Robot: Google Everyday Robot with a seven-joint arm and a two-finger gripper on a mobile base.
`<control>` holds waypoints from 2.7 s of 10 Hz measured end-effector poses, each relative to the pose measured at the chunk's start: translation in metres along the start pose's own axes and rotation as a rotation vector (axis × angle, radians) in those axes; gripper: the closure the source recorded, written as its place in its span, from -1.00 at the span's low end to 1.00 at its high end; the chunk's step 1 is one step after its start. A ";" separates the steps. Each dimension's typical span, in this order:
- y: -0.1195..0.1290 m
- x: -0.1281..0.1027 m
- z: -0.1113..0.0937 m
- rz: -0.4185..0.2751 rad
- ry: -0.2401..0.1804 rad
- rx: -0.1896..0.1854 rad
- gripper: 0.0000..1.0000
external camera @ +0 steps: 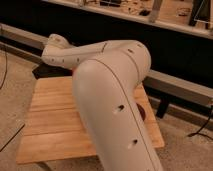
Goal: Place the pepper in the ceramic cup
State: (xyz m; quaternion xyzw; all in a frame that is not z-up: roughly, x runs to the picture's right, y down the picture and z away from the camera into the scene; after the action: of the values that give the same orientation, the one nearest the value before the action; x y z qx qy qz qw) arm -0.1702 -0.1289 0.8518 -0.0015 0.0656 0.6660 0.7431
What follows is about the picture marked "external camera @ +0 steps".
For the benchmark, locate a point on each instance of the grey metal rail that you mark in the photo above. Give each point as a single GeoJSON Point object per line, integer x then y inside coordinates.
{"type": "Point", "coordinates": [186, 87]}

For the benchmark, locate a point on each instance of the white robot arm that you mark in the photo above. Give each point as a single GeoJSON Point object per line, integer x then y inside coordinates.
{"type": "Point", "coordinates": [119, 135]}

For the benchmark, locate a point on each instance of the dark round cup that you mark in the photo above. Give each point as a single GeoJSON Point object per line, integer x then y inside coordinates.
{"type": "Point", "coordinates": [142, 111]}

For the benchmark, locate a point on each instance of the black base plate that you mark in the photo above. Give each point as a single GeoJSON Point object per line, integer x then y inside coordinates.
{"type": "Point", "coordinates": [45, 71]}

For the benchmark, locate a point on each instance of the wooden table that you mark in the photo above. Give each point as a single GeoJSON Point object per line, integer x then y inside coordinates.
{"type": "Point", "coordinates": [53, 129]}

